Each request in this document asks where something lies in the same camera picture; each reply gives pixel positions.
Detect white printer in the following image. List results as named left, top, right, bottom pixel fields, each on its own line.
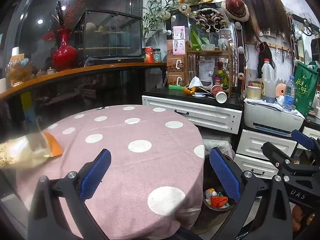
left=244, top=99, right=305, bottom=137

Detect red tin can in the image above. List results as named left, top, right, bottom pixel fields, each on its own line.
left=144, top=47, right=154, bottom=63

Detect brown coffee box stack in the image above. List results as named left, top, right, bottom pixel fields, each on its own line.
left=167, top=55, right=187, bottom=86

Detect white upper stack drawer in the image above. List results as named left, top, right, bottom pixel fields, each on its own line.
left=236, top=128, right=298, bottom=161

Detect white top desk drawer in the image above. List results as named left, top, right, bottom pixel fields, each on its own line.
left=142, top=95, right=242, bottom=134

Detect green shopping bag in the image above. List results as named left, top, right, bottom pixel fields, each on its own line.
left=294, top=61, right=319, bottom=117

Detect glass display case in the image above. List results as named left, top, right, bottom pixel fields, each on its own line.
left=74, top=10, right=143, bottom=67

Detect glass candy jar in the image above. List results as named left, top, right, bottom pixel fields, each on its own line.
left=153, top=48, right=162, bottom=63

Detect orange peel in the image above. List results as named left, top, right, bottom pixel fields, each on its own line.
left=183, top=87, right=196, bottom=95

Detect white stack drawer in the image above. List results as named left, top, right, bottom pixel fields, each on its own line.
left=236, top=128, right=298, bottom=161
left=234, top=154, right=278, bottom=179

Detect wooden desktop shelf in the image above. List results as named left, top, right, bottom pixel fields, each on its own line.
left=186, top=42, right=234, bottom=96

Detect golden lotus ornament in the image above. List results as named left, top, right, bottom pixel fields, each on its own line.
left=5, top=58, right=34, bottom=87

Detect blue label water bottle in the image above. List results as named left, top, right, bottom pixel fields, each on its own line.
left=283, top=76, right=295, bottom=111

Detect curved wooden counter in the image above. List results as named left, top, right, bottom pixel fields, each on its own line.
left=1, top=62, right=167, bottom=101

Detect golden snack bag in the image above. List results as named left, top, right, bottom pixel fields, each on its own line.
left=1, top=132, right=63, bottom=169

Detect red white paper cup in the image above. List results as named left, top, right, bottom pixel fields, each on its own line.
left=210, top=85, right=227, bottom=103

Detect brown rimmed trash bin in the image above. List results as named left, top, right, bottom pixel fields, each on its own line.
left=194, top=155, right=235, bottom=233

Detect white middle stack drawer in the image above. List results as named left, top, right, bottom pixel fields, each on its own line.
left=234, top=154, right=278, bottom=179

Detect white folded tissue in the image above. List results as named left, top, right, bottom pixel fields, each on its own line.
left=189, top=76, right=203, bottom=89

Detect pink polka dot tablecloth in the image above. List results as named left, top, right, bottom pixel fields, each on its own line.
left=16, top=105, right=204, bottom=239

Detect red embroidered hat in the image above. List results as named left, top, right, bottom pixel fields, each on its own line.
left=221, top=0, right=249, bottom=22

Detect large clear oil bottle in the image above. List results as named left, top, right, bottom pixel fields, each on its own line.
left=261, top=59, right=276, bottom=103

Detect red ceramic vase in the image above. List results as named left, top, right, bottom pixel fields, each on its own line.
left=53, top=1, right=77, bottom=72

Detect pink cosmetic box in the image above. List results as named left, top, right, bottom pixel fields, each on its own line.
left=173, top=26, right=186, bottom=55

